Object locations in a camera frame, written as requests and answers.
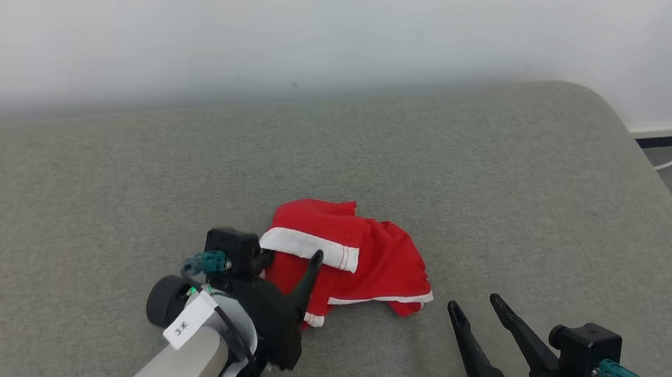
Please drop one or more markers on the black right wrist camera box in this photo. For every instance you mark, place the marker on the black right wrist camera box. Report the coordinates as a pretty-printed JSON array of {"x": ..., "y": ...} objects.
[{"x": 584, "y": 349}]

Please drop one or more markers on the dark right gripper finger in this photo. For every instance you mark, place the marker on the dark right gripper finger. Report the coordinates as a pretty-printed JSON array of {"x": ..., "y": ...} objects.
[
  {"x": 525, "y": 346},
  {"x": 474, "y": 356}
]

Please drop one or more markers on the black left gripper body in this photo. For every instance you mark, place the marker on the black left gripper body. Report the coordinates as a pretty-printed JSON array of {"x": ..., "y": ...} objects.
[{"x": 268, "y": 325}]

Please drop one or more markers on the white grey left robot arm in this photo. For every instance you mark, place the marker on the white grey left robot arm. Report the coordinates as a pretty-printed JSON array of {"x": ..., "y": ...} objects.
[{"x": 192, "y": 367}]

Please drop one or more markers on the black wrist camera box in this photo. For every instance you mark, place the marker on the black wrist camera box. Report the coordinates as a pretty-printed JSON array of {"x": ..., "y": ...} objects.
[
  {"x": 233, "y": 249},
  {"x": 584, "y": 349}
]

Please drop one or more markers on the red basketball shorts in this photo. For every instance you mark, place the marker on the red basketball shorts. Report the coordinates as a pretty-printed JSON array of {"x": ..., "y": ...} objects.
[{"x": 385, "y": 256}]

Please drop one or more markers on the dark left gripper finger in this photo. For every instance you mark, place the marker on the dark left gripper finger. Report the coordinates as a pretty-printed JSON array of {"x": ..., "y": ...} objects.
[
  {"x": 264, "y": 259},
  {"x": 308, "y": 285}
]

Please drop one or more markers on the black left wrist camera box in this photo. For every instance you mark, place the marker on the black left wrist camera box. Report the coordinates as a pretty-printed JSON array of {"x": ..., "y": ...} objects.
[{"x": 233, "y": 249}]

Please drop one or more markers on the teal left camera connector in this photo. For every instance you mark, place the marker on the teal left camera connector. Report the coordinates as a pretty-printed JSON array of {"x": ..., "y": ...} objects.
[{"x": 210, "y": 261}]

